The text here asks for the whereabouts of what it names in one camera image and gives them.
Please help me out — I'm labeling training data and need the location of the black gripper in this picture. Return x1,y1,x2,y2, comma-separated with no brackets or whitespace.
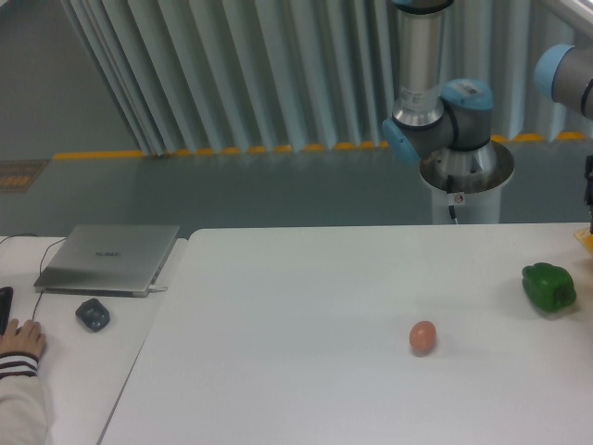
584,155,593,217

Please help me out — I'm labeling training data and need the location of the white striped sleeve forearm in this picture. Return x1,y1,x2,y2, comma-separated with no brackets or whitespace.
1,352,48,444

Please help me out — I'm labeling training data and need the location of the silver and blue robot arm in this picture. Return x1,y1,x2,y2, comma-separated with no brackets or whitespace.
383,1,592,224

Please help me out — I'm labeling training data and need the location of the green bell pepper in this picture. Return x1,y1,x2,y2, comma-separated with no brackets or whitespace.
522,262,576,313

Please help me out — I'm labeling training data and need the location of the person's hand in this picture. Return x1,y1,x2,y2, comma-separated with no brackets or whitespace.
1,319,45,359

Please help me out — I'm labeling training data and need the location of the yellow tray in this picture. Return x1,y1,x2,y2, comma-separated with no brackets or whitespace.
574,228,593,256

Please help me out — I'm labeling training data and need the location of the brown egg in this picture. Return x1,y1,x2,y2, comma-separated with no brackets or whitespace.
409,320,436,355

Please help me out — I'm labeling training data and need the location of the corrugated white curtain panel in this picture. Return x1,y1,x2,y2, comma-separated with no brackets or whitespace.
64,1,592,155

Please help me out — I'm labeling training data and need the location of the silver closed laptop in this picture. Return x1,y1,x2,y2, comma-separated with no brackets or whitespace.
34,224,180,298

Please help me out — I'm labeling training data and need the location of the black power adapter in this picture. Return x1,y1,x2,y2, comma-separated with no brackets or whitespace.
75,298,110,333

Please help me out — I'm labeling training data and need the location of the black keyboard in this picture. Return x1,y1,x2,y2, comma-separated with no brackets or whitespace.
0,286,14,336

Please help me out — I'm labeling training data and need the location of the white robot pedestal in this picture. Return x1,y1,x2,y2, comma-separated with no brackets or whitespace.
420,141,514,224

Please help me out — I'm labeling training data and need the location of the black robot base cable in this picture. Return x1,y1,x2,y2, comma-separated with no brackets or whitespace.
446,174,461,225

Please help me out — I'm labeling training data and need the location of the black mouse cable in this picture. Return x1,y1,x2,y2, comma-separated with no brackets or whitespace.
0,233,66,322

